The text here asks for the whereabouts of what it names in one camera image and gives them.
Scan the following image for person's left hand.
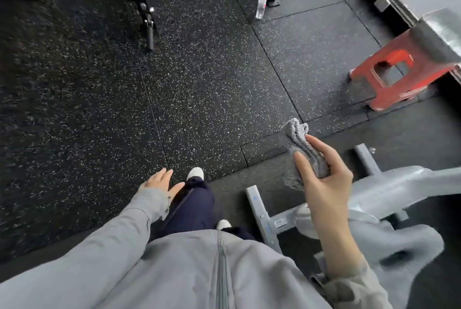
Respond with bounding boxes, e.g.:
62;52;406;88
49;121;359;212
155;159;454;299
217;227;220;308
143;168;186;209

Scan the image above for grey gym machine frame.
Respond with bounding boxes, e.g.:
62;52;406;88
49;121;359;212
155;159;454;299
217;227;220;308
246;143;461;254

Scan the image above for person's left forearm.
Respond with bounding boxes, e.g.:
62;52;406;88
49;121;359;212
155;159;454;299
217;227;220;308
54;186;172;286

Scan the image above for grey zip jacket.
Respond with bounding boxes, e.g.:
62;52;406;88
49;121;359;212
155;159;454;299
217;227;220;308
0;186;394;309

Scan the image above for grey cleaning cloth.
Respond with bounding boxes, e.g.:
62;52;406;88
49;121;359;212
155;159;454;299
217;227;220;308
280;118;330;191

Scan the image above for red plastic stool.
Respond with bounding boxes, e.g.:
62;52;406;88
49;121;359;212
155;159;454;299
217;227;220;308
347;28;461;111

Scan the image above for person's right hand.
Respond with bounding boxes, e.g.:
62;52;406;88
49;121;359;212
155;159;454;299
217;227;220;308
293;135;354;224

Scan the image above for metal window frame rail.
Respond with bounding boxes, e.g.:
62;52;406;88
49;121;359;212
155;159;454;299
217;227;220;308
350;0;461;86

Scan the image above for person's right forearm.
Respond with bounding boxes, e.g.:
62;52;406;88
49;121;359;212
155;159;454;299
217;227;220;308
313;217;394;309

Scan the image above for black machine leg with handle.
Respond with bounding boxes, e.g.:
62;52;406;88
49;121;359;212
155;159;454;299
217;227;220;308
122;0;156;51

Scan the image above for grey metal box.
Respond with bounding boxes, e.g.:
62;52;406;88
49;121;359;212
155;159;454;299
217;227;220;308
411;8;461;65

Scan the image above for navy trousers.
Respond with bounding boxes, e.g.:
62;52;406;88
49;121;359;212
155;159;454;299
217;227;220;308
158;176;258;243

